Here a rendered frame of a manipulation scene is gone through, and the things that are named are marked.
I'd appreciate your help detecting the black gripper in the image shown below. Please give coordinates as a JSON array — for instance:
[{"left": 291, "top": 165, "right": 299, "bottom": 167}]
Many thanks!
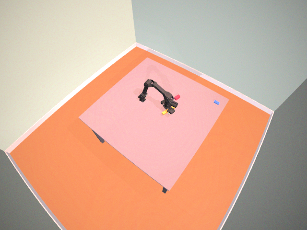
[{"left": 161, "top": 99, "right": 175, "bottom": 114}]

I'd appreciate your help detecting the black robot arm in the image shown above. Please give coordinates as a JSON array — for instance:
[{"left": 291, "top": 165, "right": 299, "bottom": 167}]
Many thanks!
[{"left": 138, "top": 79, "right": 178, "bottom": 108}]

